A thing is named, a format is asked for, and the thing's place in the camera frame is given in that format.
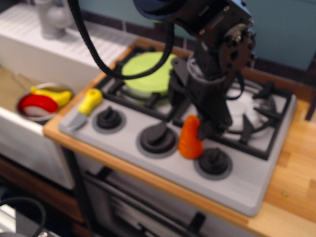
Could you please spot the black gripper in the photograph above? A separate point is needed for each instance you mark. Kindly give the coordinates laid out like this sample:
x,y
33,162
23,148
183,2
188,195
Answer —
x,y
206,93

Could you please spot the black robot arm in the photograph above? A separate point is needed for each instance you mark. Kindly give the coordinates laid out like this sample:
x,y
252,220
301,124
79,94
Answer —
x,y
225,42

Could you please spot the orange toy carrot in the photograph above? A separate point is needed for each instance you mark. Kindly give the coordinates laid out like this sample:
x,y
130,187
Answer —
x,y
189,145

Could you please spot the right black stove knob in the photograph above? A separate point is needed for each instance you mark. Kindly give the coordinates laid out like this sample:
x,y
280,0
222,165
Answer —
x,y
214,164

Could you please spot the black stove knob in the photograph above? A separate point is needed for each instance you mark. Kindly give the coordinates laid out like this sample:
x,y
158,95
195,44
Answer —
x,y
157,141
214,164
109,121

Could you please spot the right black burner grate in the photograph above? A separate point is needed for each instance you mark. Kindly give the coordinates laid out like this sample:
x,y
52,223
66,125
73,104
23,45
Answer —
x,y
261,114

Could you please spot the black burner grate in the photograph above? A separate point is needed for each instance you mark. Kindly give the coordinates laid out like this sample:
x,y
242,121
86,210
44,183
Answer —
x,y
261,114
156,105

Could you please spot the left black burner grate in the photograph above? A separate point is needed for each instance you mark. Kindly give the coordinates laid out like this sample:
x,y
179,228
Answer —
x,y
156,105

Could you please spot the middle black stove knob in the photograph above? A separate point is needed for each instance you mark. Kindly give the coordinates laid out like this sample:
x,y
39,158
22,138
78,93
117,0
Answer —
x,y
157,141

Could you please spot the green plate lid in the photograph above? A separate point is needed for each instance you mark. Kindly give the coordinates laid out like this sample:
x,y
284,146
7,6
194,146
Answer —
x,y
156,82

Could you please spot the grey toy stove top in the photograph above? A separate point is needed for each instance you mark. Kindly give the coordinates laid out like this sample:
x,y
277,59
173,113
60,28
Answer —
x,y
243,190

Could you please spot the left black stove knob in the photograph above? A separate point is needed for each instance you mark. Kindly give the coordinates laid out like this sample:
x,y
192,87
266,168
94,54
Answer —
x,y
109,121

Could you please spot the yellow toy banana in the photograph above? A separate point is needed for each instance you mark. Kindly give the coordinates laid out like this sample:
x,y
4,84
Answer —
x,y
61,98

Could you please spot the red toy fruit slice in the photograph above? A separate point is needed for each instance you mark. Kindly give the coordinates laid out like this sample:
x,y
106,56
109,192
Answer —
x,y
37,106

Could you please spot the metal strainer pot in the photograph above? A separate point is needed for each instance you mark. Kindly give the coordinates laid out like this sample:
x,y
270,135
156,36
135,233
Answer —
x,y
37,118

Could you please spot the grey toy faucet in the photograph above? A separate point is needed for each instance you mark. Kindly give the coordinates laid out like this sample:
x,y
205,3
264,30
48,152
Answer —
x,y
55,17

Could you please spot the white toy sink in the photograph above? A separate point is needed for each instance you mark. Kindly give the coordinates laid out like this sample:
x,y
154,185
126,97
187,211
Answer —
x,y
26,57

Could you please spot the black oven door handle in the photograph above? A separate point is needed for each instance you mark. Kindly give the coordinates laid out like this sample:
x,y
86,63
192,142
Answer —
x,y
133,215

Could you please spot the yellow handled toy knife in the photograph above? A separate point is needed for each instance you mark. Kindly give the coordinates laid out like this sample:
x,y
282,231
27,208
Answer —
x,y
91,100

